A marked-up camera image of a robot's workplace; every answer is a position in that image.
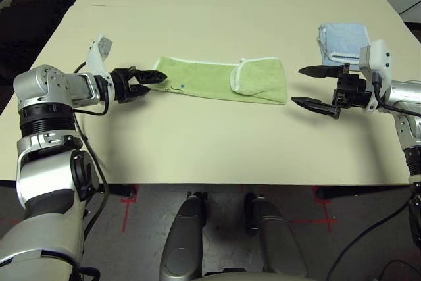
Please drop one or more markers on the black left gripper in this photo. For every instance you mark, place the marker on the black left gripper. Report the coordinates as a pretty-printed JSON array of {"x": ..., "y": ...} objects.
[{"x": 121, "y": 85}]

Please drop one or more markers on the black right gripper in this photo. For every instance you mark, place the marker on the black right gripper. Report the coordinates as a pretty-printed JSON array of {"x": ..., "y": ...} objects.
[{"x": 353, "y": 91}]

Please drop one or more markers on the green towel with white trim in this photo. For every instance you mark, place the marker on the green towel with white trim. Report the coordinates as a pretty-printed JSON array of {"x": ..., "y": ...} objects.
[{"x": 204, "y": 80}]

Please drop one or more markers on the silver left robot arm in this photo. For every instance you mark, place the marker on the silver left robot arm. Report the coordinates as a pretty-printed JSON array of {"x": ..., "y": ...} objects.
[{"x": 42, "y": 80}]

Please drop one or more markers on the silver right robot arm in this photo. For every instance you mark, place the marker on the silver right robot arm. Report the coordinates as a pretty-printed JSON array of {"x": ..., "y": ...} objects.
[{"x": 404, "y": 91}]

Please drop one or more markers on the folded light blue towel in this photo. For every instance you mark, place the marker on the folded light blue towel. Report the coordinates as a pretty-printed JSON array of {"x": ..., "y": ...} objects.
[{"x": 342, "y": 37}]

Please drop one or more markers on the black table base foot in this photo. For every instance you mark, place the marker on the black table base foot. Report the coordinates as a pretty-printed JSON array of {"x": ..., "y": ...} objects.
[
  {"x": 361, "y": 193},
  {"x": 121, "y": 190}
]

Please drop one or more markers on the black foam floor mats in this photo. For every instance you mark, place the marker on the black foam floor mats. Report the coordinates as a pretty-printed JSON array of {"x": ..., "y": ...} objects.
[{"x": 29, "y": 31}]

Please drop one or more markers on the red floor tape cross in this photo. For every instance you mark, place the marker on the red floor tape cross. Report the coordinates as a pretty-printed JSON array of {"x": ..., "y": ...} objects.
[{"x": 312, "y": 220}]

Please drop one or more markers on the red floor tape mark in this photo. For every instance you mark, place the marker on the red floor tape mark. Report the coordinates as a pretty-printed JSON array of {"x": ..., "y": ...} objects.
[{"x": 125, "y": 215}]

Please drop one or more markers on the grey right robot leg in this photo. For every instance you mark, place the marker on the grey right robot leg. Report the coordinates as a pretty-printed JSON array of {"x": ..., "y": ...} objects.
[{"x": 276, "y": 238}]

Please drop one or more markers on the grey robot leg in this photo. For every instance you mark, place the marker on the grey robot leg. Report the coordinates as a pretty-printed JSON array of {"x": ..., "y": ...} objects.
[
  {"x": 184, "y": 238},
  {"x": 276, "y": 238}
]

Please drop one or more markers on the grey left robot leg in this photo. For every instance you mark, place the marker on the grey left robot leg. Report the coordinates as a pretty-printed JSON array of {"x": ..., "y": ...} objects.
[{"x": 184, "y": 238}]

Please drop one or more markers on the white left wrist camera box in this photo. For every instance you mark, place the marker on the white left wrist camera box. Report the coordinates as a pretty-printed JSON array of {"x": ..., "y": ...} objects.
[{"x": 98, "y": 50}]

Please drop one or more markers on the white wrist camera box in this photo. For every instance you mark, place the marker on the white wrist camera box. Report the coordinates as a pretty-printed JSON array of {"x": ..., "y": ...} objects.
[
  {"x": 381, "y": 57},
  {"x": 98, "y": 50}
]

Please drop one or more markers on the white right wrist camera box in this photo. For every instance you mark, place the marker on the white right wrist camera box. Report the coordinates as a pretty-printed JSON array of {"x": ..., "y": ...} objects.
[{"x": 381, "y": 57}]

